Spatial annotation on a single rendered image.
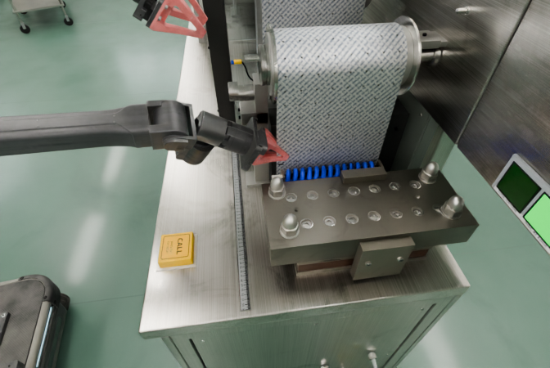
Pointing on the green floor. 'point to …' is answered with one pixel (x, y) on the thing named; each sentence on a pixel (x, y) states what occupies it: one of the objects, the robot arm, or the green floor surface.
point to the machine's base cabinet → (315, 338)
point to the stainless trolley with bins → (33, 0)
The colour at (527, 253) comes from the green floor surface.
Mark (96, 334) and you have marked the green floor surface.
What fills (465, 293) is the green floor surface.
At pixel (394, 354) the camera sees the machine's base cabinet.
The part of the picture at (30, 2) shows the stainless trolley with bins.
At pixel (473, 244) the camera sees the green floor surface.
